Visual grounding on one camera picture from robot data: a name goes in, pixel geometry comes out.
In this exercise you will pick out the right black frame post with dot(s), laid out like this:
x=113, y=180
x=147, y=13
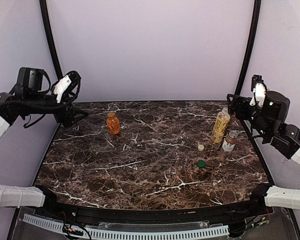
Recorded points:
x=249, y=46

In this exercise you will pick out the orange tea bottle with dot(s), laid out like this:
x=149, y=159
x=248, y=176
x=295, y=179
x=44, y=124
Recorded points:
x=113, y=123

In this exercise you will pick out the green cap brown bottle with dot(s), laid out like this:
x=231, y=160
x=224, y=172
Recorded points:
x=228, y=145

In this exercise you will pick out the yellow tea bottle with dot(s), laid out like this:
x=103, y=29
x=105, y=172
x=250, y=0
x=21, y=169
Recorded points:
x=220, y=126

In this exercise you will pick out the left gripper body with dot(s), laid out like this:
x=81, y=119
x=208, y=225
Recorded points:
x=65, y=115

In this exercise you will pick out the black frame post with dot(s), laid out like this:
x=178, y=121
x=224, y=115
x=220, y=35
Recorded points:
x=50, y=38
x=249, y=46

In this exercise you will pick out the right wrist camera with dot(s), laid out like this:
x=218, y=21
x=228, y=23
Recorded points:
x=259, y=90

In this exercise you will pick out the white slotted cable duct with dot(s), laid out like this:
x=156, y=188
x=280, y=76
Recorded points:
x=124, y=231

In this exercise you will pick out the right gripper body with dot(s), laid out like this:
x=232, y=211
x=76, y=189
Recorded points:
x=240, y=107

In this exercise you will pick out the left black frame post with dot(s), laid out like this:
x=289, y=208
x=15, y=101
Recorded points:
x=50, y=38

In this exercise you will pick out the black front rail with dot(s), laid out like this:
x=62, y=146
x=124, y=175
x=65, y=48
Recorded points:
x=222, y=214

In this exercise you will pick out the pale cream bottle cap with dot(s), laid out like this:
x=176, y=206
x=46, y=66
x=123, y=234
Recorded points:
x=201, y=147

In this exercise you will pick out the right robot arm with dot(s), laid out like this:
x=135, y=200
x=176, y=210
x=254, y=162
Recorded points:
x=268, y=117

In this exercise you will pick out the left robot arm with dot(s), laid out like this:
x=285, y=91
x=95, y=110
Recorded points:
x=35, y=94

